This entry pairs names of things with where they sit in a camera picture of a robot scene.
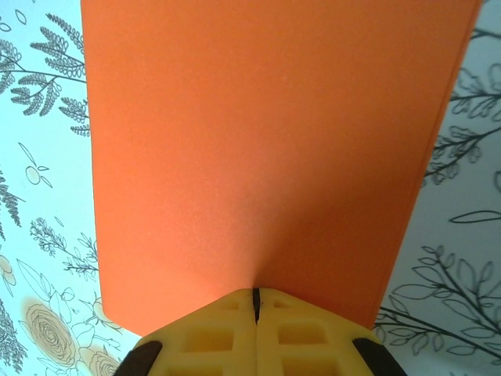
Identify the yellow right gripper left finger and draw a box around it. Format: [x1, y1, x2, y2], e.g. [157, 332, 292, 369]
[115, 287, 258, 376]

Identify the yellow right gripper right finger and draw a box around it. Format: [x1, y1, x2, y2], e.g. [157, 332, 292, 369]
[254, 287, 398, 376]

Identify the orange paper sheet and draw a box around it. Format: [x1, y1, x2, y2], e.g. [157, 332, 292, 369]
[79, 0, 485, 338]

